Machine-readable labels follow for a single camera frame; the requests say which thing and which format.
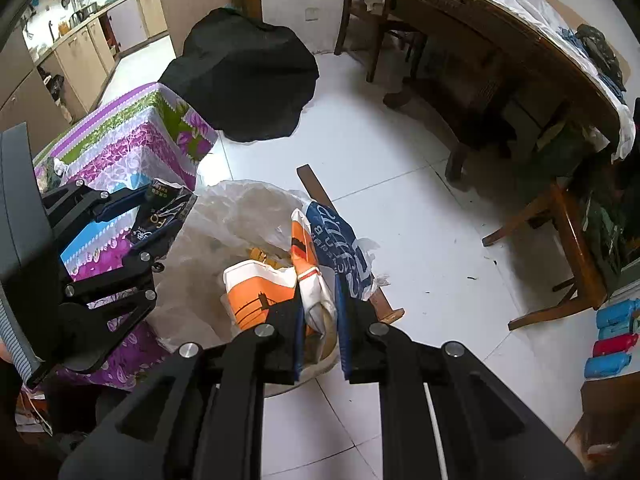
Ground round wooden dining table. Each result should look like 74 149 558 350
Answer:
364 0 618 182

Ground orange white snack wrapper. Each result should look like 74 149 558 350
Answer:
224 209 337 350

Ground dark clothes pile on table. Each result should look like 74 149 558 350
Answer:
560 24 626 104

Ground dark wooden chair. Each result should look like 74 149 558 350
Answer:
334 0 425 82

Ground trash bin with plastic liner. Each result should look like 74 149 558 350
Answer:
148 181 340 384

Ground blue bottle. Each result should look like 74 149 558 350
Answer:
584 352 631 379
596 299 639 330

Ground red bottle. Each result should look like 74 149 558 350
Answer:
592 334 639 358

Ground white cloth on table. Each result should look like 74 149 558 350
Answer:
374 0 637 162

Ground wooden stool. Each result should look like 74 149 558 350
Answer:
482 183 606 332

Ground kitchen cabinets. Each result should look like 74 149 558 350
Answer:
1 0 231 154

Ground purple floral tablecloth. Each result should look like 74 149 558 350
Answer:
32 81 220 392

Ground black cloth covered object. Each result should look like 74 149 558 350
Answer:
160 8 319 143

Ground wooden drawer tray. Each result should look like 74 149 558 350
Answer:
296 165 405 324

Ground blue white plastic wrapper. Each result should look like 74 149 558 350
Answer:
305 200 380 300

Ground dark printed snack packet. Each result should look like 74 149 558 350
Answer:
127 178 196 249

